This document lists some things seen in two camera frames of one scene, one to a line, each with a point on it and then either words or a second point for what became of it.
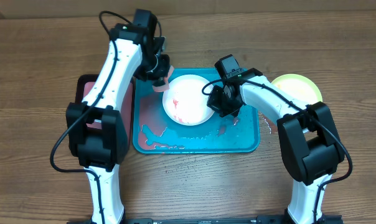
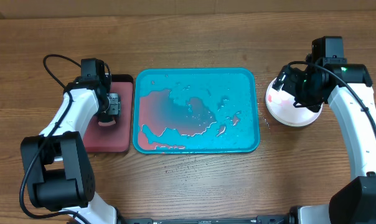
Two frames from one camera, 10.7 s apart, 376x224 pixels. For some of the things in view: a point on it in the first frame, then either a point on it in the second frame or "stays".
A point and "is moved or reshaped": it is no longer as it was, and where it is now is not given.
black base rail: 333,219 stays
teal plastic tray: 154,132 stays
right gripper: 220,106 -> 295,78
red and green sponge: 165,86 is moved or reshaped
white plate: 183,102 is moved or reshaped
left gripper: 160,76 -> 116,107
